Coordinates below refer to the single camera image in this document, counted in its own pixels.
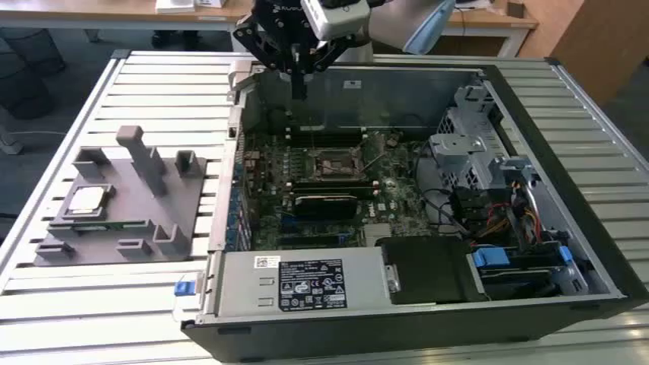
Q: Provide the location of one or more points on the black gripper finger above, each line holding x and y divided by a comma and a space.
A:
335, 51
248, 34

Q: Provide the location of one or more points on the metal locking lever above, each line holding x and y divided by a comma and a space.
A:
383, 151

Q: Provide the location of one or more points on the silver CPU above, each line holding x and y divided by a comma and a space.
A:
87, 199

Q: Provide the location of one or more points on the CPU socket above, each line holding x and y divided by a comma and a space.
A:
335, 167

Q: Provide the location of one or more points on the black RAM slot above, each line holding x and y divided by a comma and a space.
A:
324, 140
324, 131

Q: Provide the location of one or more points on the silver metal drive cage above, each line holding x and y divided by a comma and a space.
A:
456, 152

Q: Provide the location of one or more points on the black installed RAM stick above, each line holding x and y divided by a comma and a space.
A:
330, 192

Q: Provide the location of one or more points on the green motherboard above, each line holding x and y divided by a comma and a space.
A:
400, 190

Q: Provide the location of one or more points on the black graphics card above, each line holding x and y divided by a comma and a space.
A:
324, 207

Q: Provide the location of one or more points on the silver heat sink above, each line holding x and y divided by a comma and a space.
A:
378, 232

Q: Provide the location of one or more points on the grey parts rack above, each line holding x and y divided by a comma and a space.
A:
132, 213

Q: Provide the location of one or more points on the wooden cabinet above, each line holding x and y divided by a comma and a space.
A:
608, 45

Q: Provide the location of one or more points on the white stand foot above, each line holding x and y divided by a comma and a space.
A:
10, 142

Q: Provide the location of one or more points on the green RAM stick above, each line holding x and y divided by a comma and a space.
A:
122, 226

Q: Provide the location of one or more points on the black plastic shroud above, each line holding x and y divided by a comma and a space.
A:
431, 270

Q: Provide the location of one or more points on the blue disk carrier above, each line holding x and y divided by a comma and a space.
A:
489, 258

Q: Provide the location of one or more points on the silver power supply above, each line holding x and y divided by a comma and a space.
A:
239, 281

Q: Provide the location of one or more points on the blue plastic latch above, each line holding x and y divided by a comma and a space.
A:
183, 289

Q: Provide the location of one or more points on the blue plastic clip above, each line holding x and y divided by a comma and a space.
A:
565, 255

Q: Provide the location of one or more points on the black disk drive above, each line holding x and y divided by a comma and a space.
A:
517, 285

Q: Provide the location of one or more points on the black PC case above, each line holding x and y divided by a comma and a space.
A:
355, 336

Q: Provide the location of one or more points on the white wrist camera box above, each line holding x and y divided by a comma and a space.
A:
340, 21

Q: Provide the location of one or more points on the wooden desk white frame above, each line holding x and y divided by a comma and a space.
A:
102, 13
481, 21

